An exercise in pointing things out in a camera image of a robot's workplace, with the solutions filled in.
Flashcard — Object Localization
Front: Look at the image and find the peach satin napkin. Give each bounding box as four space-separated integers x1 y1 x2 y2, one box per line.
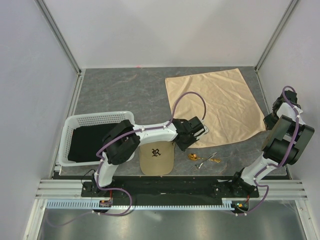
165 68 266 149

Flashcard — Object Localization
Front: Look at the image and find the left aluminium frame post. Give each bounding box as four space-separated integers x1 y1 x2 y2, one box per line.
33 0 83 75

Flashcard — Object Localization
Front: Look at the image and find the tan baseball cap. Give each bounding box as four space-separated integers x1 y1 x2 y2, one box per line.
139 141 175 176

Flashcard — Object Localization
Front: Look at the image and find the right aluminium frame post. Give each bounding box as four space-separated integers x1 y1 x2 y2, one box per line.
254 0 300 73

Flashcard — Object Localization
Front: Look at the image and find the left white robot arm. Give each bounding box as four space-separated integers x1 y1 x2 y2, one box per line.
92 117 209 197

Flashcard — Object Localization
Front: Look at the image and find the white cable duct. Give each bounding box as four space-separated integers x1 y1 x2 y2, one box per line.
46 198 240 211

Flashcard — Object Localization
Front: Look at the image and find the silver fork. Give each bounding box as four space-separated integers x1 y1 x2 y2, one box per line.
191 152 218 171

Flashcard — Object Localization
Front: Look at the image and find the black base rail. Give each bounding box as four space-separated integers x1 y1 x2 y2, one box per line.
81 175 261 201

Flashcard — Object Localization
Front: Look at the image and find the white plastic basket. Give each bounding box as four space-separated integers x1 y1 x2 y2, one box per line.
57 111 135 167

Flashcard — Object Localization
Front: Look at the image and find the gold spoon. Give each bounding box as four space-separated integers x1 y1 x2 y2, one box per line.
187 153 221 163

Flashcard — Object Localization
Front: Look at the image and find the black folded cloth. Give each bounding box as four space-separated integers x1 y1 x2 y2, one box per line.
67 123 117 163

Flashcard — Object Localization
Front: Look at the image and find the aluminium frame post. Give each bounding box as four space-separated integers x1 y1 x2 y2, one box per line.
33 0 83 75
254 0 300 73

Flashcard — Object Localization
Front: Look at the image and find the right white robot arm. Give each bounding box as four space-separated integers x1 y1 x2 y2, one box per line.
229 85 315 197

